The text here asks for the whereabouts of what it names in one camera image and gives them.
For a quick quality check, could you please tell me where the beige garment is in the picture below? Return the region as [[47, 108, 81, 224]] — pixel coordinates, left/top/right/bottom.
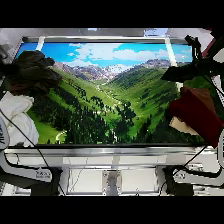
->
[[169, 115, 201, 137]]

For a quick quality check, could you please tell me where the dark brown garment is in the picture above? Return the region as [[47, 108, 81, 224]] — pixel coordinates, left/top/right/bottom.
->
[[4, 49, 63, 97]]

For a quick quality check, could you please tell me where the silver frame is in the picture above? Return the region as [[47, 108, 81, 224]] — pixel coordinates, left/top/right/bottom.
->
[[0, 34, 224, 197]]

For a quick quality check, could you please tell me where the black cable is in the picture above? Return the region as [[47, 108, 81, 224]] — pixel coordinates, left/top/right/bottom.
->
[[182, 145, 209, 169], [0, 109, 66, 197]]

